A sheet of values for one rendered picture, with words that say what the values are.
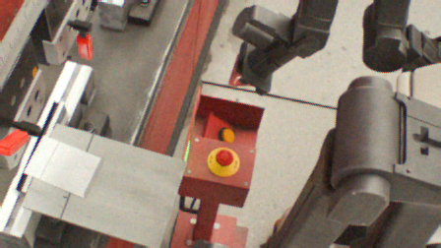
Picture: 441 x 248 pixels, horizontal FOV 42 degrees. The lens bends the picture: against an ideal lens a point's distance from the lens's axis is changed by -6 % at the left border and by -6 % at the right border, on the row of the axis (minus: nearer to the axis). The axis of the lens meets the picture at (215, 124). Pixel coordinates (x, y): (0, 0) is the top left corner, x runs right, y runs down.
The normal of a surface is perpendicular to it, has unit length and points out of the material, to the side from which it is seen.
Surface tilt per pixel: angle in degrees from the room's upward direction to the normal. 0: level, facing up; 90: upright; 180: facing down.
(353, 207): 90
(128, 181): 0
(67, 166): 0
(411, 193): 90
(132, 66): 0
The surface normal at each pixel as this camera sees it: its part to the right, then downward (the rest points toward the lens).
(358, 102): -0.52, -0.50
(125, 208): 0.09, -0.48
